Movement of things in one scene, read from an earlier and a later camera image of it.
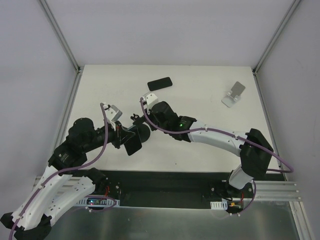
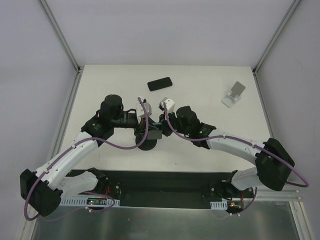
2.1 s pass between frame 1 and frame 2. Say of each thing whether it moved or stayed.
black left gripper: moved
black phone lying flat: stayed
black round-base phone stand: moved
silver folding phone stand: stayed
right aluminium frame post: stayed
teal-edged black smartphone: moved
